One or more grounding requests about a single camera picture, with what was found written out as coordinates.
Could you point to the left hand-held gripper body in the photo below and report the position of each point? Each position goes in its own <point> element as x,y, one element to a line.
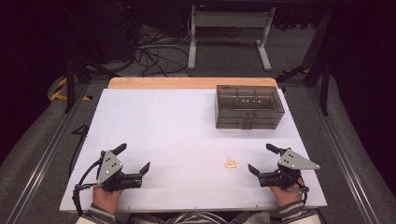
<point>109,168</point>

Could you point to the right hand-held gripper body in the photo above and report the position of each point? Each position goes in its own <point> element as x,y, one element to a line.
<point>292,161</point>

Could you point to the small orange ornament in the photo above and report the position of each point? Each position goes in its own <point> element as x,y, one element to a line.
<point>230,163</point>

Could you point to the smoky transparent drawer box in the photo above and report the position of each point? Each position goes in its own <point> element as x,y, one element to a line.
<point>246,99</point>

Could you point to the person's left hand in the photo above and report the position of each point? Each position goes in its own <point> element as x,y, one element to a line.
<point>106,199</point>

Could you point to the person's right hand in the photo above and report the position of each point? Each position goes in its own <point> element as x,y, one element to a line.
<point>286,196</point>

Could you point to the person's striped clothing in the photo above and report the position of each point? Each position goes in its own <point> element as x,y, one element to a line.
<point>199,218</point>

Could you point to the black metal stand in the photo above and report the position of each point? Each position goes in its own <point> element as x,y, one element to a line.
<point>71,84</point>
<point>317,56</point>

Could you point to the yellow black hazard tape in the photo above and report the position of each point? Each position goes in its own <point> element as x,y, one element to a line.
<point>60,90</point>

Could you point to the grey metal stand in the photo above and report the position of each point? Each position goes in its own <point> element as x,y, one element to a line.
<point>230,19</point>

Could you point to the aluminium rail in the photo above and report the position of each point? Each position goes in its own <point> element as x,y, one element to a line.
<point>339,149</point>
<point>46,155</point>

